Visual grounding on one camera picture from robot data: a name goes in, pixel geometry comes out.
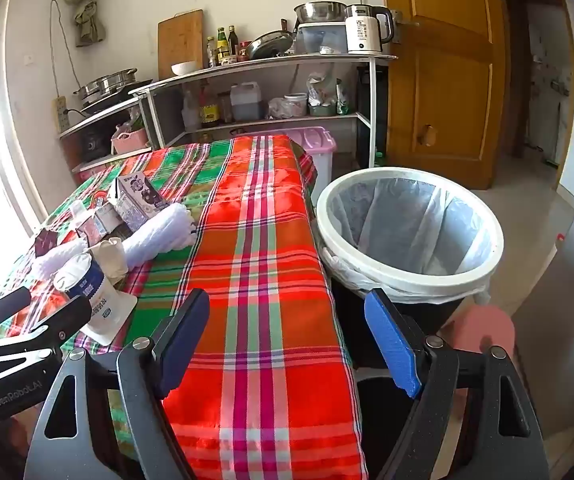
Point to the grey refrigerator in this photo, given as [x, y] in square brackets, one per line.
[567, 335]

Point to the white yogurt cup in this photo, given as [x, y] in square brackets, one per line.
[92, 290]

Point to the translucent plastic bottle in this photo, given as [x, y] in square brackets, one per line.
[191, 112]

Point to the purple milk carton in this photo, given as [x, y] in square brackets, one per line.
[139, 200]

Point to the hanging green cloth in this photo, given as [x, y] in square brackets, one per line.
[87, 20]

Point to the black induction cooker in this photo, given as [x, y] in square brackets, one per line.
[102, 105]

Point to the plastic bag of packets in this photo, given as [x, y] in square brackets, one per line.
[321, 92]

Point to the steel wok lid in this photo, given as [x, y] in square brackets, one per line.
[267, 44]

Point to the clear plastic container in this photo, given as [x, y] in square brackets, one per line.
[317, 37]

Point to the beige paper bag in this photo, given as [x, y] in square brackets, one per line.
[109, 260]

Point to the power strip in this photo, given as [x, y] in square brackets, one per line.
[60, 112]

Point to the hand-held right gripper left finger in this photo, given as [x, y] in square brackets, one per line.
[182, 342]

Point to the low metal shelf rack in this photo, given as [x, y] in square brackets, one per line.
[97, 120]

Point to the white electric kettle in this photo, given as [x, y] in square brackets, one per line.
[362, 32]

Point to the pink lidded storage box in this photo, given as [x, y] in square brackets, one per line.
[317, 142]

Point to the soy sauce bottle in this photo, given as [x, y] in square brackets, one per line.
[209, 112]

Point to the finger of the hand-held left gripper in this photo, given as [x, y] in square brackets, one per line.
[9, 302]
[69, 315]

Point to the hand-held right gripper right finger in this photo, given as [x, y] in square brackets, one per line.
[392, 342]

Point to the plastic jug dark liquid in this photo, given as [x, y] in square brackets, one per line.
[245, 105]

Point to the pink basket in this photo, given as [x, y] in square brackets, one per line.
[129, 141]

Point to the wooden door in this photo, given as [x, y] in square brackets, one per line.
[442, 85]

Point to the steel bowl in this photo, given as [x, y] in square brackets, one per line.
[319, 11]

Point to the pink stool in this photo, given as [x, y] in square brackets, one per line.
[482, 325]

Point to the white bowl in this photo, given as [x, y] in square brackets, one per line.
[183, 68]

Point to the dark purple wrapper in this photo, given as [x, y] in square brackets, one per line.
[44, 242]

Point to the white metal shelf rack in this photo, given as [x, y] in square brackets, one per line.
[267, 62]

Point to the dark green glass bottle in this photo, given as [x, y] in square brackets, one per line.
[232, 45]

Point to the wooden cutting board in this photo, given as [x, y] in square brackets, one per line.
[179, 42]

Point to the yellow label glass bottle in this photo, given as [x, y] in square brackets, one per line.
[222, 50]

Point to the white lined trash bin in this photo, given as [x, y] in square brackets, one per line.
[407, 172]

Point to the green white pouch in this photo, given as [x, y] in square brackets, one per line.
[342, 97]

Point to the red green plaid tablecloth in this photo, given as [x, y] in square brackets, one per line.
[267, 260]

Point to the white lidded jar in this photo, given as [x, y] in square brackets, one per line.
[295, 105]

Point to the steel steamer pot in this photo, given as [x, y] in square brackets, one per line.
[104, 85]

